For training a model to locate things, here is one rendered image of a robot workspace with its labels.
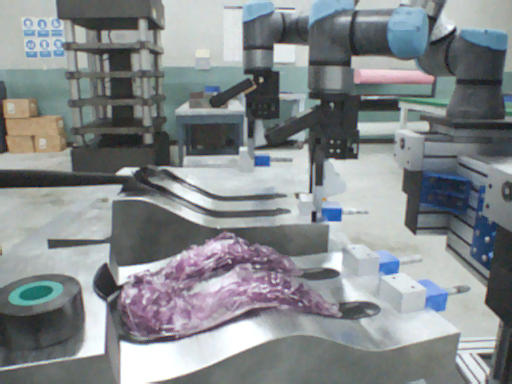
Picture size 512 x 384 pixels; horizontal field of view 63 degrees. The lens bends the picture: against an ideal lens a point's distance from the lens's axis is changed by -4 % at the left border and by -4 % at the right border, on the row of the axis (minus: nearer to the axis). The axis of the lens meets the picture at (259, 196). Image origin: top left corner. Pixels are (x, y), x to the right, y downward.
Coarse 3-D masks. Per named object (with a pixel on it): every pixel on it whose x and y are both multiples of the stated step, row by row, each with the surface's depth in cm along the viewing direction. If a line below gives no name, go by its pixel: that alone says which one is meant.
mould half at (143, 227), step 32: (128, 192) 77; (192, 192) 87; (224, 192) 96; (256, 192) 95; (288, 192) 93; (64, 224) 81; (96, 224) 82; (128, 224) 74; (160, 224) 74; (192, 224) 74; (224, 224) 75; (256, 224) 75; (288, 224) 74; (320, 224) 74; (128, 256) 75; (160, 256) 75
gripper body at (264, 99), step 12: (252, 72) 98; (264, 72) 98; (276, 72) 100; (264, 84) 101; (276, 84) 101; (252, 96) 101; (264, 96) 101; (276, 96) 101; (252, 108) 101; (264, 108) 102; (276, 108) 105
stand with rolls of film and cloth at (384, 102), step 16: (352, 80) 596; (368, 80) 597; (384, 80) 604; (400, 80) 612; (416, 80) 619; (432, 80) 627; (368, 96) 603; (384, 96) 611; (400, 96) 619; (416, 96) 627; (432, 96) 643; (368, 128) 616; (384, 128) 624; (416, 128) 641
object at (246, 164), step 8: (240, 152) 104; (240, 160) 105; (248, 160) 105; (256, 160) 105; (264, 160) 105; (272, 160) 107; (280, 160) 107; (288, 160) 107; (240, 168) 105; (248, 168) 105
